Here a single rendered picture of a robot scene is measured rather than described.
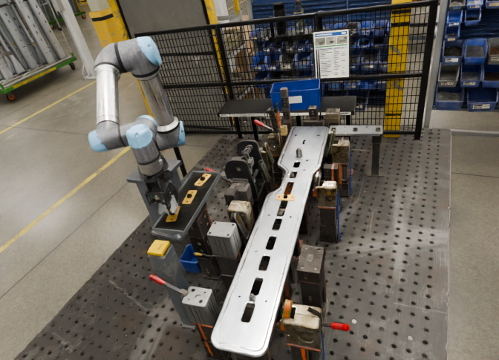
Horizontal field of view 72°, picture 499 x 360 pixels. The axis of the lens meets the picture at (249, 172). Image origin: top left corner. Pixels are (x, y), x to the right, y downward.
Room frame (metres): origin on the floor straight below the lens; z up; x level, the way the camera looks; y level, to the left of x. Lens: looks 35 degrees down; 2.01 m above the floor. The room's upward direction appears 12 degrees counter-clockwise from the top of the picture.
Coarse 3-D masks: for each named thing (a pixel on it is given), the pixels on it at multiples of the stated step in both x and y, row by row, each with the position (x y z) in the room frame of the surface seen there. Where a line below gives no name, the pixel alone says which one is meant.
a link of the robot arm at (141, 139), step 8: (136, 128) 0.99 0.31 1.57; (144, 128) 0.98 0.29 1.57; (128, 136) 0.96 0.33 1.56; (136, 136) 0.96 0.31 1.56; (144, 136) 0.96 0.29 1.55; (152, 136) 0.99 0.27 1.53; (128, 144) 0.97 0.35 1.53; (136, 144) 0.95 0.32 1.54; (144, 144) 0.96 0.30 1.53; (152, 144) 0.98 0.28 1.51; (136, 152) 0.96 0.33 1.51; (144, 152) 0.95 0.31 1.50; (152, 152) 0.97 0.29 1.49; (144, 160) 0.95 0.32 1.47; (152, 160) 0.96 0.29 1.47
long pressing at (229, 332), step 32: (320, 128) 1.75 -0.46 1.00; (288, 160) 1.49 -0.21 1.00; (320, 160) 1.44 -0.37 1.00; (256, 224) 1.07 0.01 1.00; (288, 224) 1.03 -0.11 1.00; (256, 256) 0.90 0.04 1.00; (288, 256) 0.87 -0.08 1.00; (224, 320) 0.66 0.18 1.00; (256, 320) 0.64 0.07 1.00; (256, 352) 0.54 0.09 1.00
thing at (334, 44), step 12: (312, 36) 2.13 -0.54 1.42; (324, 36) 2.10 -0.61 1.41; (336, 36) 2.08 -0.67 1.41; (348, 36) 2.05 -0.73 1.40; (324, 48) 2.10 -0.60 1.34; (336, 48) 2.08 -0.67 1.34; (348, 48) 2.05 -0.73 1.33; (324, 60) 2.11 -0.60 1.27; (336, 60) 2.08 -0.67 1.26; (348, 60) 2.05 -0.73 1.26; (324, 72) 2.11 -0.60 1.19; (336, 72) 2.08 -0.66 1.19; (348, 72) 2.05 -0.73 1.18
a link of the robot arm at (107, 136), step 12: (108, 48) 1.41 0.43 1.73; (96, 60) 1.39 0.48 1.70; (108, 60) 1.37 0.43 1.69; (96, 72) 1.35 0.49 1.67; (108, 72) 1.33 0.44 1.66; (120, 72) 1.40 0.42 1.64; (108, 84) 1.27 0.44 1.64; (108, 96) 1.22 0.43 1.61; (108, 108) 1.16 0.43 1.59; (108, 120) 1.12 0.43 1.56; (96, 132) 1.07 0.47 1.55; (108, 132) 1.07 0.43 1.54; (96, 144) 1.05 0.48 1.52; (108, 144) 1.05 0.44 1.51; (120, 144) 1.05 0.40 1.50
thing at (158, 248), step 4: (156, 240) 0.92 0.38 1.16; (160, 240) 0.92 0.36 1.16; (152, 244) 0.91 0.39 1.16; (156, 244) 0.91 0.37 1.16; (160, 244) 0.90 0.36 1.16; (164, 244) 0.90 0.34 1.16; (168, 244) 0.90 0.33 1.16; (152, 248) 0.89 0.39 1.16; (156, 248) 0.89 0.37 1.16; (160, 248) 0.88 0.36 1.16; (164, 248) 0.88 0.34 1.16; (148, 252) 0.88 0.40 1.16; (152, 252) 0.87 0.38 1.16; (156, 252) 0.87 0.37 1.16; (160, 252) 0.86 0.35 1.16
